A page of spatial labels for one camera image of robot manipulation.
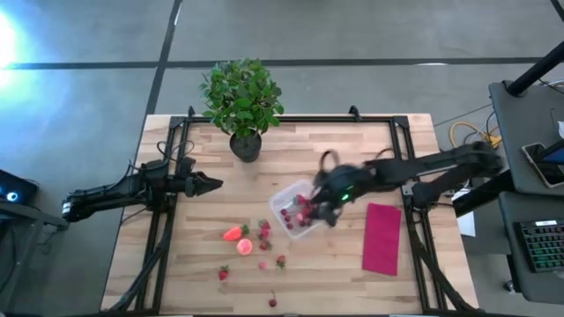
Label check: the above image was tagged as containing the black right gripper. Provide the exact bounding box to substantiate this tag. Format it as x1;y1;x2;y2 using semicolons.
310;165;375;228

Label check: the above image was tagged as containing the magenta cloth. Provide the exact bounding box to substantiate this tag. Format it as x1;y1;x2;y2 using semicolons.
361;202;403;277

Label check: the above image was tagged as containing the smartphone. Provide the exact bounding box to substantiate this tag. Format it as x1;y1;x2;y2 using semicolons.
522;141;564;188

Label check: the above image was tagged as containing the white paper sheet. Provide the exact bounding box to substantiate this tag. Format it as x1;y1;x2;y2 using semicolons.
456;210;477;239

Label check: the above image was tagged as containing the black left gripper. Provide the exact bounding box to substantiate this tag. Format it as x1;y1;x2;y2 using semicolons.
174;156;224;197

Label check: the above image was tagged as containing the yellow cable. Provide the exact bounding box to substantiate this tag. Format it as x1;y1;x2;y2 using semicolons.
449;121;503;151

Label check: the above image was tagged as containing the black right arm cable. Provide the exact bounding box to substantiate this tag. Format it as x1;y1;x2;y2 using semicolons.
318;147;398;173

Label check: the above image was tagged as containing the black plant pot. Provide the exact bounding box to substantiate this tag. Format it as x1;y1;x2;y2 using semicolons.
228;130;263;164

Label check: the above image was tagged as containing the large red strawberry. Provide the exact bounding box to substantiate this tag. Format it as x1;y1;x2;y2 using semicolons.
222;223;251;242

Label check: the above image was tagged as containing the toy peach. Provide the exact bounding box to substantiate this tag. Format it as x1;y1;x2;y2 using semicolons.
235;238;254;257

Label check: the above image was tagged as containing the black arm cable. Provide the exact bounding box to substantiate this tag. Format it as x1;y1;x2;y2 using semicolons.
154;139;197;166
318;147;398;173

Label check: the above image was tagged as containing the black pole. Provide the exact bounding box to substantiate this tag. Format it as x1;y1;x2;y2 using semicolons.
504;41;564;98

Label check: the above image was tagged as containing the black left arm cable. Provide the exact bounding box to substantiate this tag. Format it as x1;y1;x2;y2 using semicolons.
154;139;197;166

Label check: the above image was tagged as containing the black desk bar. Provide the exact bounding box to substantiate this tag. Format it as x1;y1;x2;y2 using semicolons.
452;171;516;219

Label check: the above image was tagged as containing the black keyboard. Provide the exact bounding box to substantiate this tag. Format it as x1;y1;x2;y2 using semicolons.
513;218;564;273

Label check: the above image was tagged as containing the green leafy plant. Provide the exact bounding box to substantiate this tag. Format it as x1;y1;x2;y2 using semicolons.
198;56;286;140

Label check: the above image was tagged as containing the black side stand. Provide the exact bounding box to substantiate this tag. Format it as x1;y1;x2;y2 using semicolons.
0;200;71;317

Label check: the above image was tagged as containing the clear plastic tupperware container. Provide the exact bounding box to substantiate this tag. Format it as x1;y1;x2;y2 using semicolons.
267;177;330;241

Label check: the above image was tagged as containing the grey desk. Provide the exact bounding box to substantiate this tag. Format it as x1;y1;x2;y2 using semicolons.
488;79;564;197
497;191;564;306

